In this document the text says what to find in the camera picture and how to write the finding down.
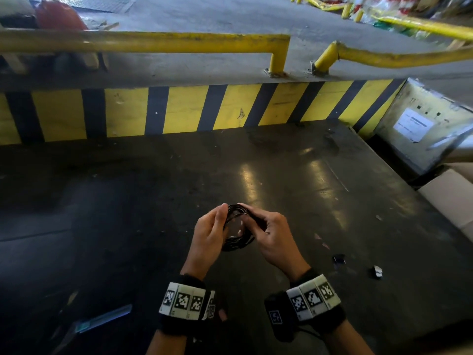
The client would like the person's right hand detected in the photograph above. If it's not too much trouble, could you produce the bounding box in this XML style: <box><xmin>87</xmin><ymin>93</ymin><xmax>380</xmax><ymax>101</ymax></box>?
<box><xmin>238</xmin><ymin>203</ymin><xmax>312</xmax><ymax>282</ymax></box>

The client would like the person's left hand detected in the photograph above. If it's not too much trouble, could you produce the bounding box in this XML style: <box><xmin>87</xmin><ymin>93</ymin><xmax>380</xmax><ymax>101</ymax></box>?
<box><xmin>180</xmin><ymin>203</ymin><xmax>230</xmax><ymax>281</ymax></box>

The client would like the black cable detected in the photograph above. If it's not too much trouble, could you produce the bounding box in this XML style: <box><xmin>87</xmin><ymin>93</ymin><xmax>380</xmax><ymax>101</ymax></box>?
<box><xmin>221</xmin><ymin>203</ymin><xmax>267</xmax><ymax>252</ymax></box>

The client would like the person's right forearm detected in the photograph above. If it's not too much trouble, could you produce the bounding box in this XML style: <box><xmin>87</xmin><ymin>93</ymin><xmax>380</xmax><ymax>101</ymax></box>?
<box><xmin>324</xmin><ymin>319</ymin><xmax>374</xmax><ymax>355</ymax></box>

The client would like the person's left forearm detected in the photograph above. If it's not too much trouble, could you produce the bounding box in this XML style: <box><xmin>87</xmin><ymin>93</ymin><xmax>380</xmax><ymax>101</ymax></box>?
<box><xmin>146</xmin><ymin>326</ymin><xmax>193</xmax><ymax>355</ymax></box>

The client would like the black right wristband with markers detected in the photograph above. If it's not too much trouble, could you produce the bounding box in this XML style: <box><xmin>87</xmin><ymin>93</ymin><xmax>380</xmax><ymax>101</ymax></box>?
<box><xmin>264</xmin><ymin>269</ymin><xmax>347</xmax><ymax>343</ymax></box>

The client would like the black wristband with markers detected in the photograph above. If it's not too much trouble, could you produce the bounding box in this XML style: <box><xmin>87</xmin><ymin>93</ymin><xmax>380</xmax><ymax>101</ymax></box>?
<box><xmin>158</xmin><ymin>274</ymin><xmax>228</xmax><ymax>335</ymax></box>
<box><xmin>264</xmin><ymin>269</ymin><xmax>347</xmax><ymax>343</ymax></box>

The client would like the black left wristband with markers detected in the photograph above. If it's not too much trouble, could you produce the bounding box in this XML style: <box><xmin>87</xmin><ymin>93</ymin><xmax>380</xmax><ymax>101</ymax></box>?
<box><xmin>158</xmin><ymin>274</ymin><xmax>228</xmax><ymax>335</ymax></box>

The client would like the yellow black striped curb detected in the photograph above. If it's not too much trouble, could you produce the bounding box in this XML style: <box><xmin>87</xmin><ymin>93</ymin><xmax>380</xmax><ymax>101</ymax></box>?
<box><xmin>0</xmin><ymin>78</ymin><xmax>408</xmax><ymax>145</ymax></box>

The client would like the blue grey flat strip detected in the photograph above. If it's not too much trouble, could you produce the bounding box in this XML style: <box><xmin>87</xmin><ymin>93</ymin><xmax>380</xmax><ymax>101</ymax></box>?
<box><xmin>51</xmin><ymin>304</ymin><xmax>133</xmax><ymax>354</ymax></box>

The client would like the white paper label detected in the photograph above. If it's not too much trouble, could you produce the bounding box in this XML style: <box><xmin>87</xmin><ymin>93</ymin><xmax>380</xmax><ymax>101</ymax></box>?
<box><xmin>392</xmin><ymin>108</ymin><xmax>435</xmax><ymax>143</ymax></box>

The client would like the plain cardboard box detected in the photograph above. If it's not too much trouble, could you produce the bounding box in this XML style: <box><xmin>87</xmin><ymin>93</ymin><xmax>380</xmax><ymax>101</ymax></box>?
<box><xmin>418</xmin><ymin>163</ymin><xmax>473</xmax><ymax>243</ymax></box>

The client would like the plastic wrapped box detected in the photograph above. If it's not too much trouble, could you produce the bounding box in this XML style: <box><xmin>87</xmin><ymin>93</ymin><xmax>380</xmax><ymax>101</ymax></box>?
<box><xmin>375</xmin><ymin>78</ymin><xmax>473</xmax><ymax>176</ymax></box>

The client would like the red round object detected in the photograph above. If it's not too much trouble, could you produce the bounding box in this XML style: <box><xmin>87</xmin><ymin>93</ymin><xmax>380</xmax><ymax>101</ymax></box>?
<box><xmin>35</xmin><ymin>0</ymin><xmax>89</xmax><ymax>31</ymax></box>

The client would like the long yellow guard rail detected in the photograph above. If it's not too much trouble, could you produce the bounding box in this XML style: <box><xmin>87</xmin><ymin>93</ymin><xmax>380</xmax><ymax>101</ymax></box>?
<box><xmin>0</xmin><ymin>29</ymin><xmax>292</xmax><ymax>76</ymax></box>

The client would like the bent yellow guard rail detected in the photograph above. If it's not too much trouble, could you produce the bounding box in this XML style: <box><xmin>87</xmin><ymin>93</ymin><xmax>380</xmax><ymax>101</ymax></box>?
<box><xmin>311</xmin><ymin>40</ymin><xmax>473</xmax><ymax>74</ymax></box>

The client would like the thin yellow guard rail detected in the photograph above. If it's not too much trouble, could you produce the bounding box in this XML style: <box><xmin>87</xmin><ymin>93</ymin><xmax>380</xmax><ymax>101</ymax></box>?
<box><xmin>290</xmin><ymin>0</ymin><xmax>473</xmax><ymax>42</ymax></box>

